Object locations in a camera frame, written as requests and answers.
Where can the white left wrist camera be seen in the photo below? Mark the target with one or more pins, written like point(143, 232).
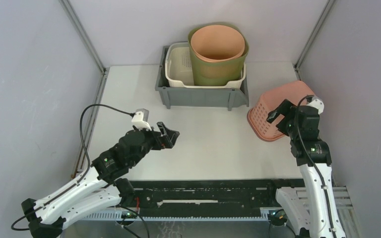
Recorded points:
point(140, 120)

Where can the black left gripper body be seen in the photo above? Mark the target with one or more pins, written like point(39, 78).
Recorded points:
point(152, 142)

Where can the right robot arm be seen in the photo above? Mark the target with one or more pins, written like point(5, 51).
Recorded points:
point(313, 158)

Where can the aluminium front rail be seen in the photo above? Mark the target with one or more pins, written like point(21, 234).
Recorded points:
point(241, 204)

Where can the green perforated waste bin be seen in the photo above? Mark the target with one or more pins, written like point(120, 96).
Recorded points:
point(216, 73)

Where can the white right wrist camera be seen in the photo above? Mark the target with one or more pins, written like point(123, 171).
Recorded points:
point(317, 103)

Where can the aluminium frame post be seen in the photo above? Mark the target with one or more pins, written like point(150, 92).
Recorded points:
point(315, 32)
point(78, 26)

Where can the grey plastic storage bin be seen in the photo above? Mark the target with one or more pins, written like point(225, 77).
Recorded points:
point(198, 97)

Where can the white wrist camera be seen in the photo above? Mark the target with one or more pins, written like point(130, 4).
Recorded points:
point(140, 120)
point(317, 103)

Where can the cream perforated plastic basket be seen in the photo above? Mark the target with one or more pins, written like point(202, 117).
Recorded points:
point(178, 69)

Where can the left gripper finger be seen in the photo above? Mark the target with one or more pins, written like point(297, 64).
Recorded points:
point(168, 139)
point(164, 131)

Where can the right aluminium frame post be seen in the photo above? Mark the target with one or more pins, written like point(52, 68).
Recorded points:
point(315, 32)

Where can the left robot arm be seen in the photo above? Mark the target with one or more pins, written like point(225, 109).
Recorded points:
point(102, 186)

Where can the left aluminium frame post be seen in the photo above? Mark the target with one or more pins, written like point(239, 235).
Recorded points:
point(78, 26)

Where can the orange plastic bucket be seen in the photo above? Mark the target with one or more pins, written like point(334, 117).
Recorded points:
point(217, 43)

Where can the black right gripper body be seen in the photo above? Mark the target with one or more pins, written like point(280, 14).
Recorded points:
point(292, 130)

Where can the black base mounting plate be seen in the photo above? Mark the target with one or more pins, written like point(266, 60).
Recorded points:
point(158, 190)

